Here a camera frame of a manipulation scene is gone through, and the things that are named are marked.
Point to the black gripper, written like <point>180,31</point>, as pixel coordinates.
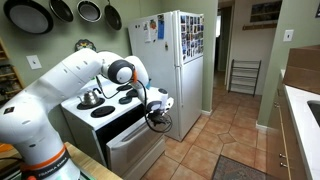
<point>159,117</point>

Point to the oven door with glass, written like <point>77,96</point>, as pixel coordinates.
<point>133,150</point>

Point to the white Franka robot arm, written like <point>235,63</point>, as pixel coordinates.
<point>50,90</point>

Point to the large black coil burner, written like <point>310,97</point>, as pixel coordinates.
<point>82,106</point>
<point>132,93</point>

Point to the teal spoon rest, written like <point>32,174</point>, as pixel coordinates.
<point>125,100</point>

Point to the small black coil burner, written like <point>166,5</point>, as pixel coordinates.
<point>103,111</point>
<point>125,87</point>

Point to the white refrigerator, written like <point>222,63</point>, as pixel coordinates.
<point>160,56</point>

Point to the steel gooseneck kettle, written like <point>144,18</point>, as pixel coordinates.
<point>90,98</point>

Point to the white electric stove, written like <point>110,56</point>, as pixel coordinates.
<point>83,120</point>

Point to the brass bottle opener magnet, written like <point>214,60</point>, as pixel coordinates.
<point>166,46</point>

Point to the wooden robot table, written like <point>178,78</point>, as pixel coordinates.
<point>88,163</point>

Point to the patterned floor rug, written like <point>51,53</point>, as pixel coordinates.
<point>240,170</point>

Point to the white printed flyer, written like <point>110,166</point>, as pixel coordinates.
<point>147,32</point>

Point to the photo collage on refrigerator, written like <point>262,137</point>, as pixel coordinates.
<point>192,36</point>

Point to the paper with orange picture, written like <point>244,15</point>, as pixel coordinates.
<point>153,28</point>

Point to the blue flyer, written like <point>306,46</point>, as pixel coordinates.
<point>161,27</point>

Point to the black metal shoe rack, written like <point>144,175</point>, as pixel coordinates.
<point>245,78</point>

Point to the small black frying pan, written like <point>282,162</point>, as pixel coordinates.
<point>113,16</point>

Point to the light wooden kitchen cabinets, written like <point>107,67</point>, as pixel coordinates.
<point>283,146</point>

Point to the frying pan with steel rim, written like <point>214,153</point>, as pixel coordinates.
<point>89,11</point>

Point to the wooden cutting board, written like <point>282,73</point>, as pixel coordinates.
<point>303,68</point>

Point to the framed hallway picture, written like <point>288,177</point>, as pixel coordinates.
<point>266,11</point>

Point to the kitchen sink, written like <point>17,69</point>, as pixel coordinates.
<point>315,111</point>

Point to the large black frying pan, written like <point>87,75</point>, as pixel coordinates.
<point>28,16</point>

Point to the colourful decorative wall plate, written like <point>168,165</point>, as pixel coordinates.
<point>85,43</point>

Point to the white wall outlet plate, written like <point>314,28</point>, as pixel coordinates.
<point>34,62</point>

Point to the white wall light switch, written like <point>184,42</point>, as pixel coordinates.
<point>288,35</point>

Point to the wooden wall shelf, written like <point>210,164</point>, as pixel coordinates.
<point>8,80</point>

